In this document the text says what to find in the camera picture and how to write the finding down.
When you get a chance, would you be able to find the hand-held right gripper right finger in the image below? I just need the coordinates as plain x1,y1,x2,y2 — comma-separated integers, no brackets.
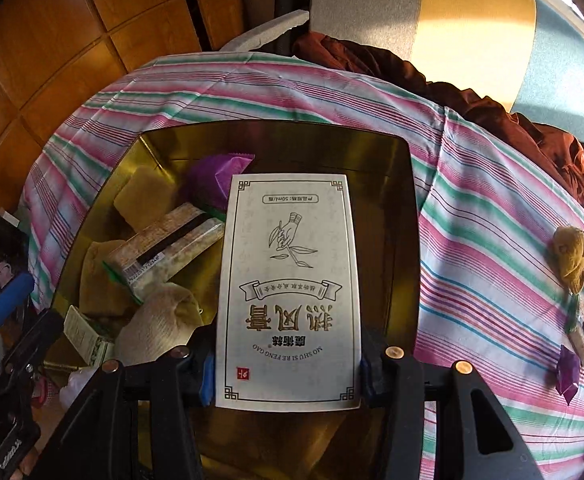
359,330,548,480

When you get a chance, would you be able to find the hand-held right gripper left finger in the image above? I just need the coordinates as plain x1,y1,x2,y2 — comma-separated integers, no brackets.
46,347,217,480

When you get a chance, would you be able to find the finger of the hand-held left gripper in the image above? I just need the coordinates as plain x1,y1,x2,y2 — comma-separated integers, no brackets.
0,309,67,411
0,272,35,356

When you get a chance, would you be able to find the cream knitted towel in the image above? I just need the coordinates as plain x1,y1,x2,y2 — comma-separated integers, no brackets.
114,282,203,363

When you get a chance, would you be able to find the white printed carton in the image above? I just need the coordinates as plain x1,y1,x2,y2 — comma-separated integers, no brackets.
216,174,363,412

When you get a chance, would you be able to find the cracker packet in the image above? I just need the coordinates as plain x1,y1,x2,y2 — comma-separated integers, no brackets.
102,202,227,303
566,307,584,370

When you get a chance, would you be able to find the large purple packet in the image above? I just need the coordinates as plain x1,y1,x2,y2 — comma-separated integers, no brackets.
186,152,255,213

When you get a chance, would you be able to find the gold metal tin box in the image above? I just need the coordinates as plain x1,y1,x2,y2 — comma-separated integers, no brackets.
50,120,421,480

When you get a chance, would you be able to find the small green white box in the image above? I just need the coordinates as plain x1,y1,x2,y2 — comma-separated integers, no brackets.
63,305,116,367

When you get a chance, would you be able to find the yellow cloth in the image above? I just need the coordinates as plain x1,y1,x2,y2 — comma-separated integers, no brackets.
78,240,140,318

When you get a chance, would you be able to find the small purple packet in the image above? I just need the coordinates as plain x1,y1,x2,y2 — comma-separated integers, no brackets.
556,344,581,405

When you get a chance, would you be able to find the yellow knitted sock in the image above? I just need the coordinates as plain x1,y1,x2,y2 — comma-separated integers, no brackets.
552,225,584,295

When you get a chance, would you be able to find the brown cloth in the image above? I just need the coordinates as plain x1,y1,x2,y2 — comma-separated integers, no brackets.
292,31,584,241

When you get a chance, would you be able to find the multicoloured armchair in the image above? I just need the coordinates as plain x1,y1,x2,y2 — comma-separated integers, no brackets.
219,0,584,146

